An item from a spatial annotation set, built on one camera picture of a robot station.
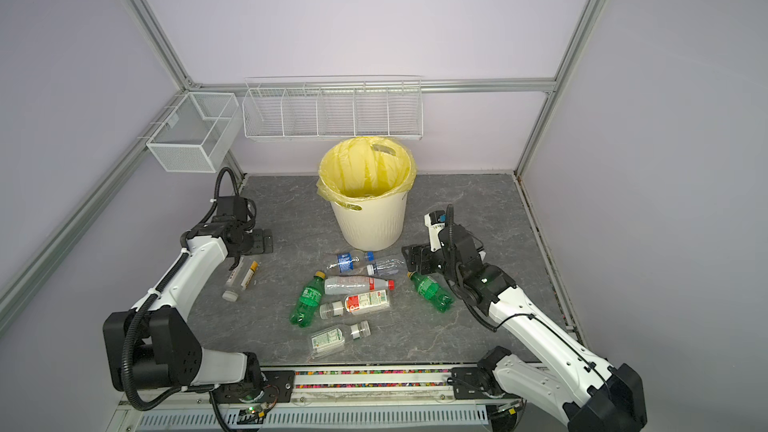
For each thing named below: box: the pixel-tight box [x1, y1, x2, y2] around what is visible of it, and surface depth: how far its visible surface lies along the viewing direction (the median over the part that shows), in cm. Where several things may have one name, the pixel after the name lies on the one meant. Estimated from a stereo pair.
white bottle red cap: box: [324, 276, 395, 295], surface depth 88 cm
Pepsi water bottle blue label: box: [326, 251, 366, 275], surface depth 93 cm
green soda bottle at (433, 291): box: [407, 271, 455, 313], surface depth 87 cm
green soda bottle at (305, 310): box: [290, 270, 327, 328], surface depth 86 cm
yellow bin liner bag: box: [316, 136, 417, 211], surface depth 93 cm
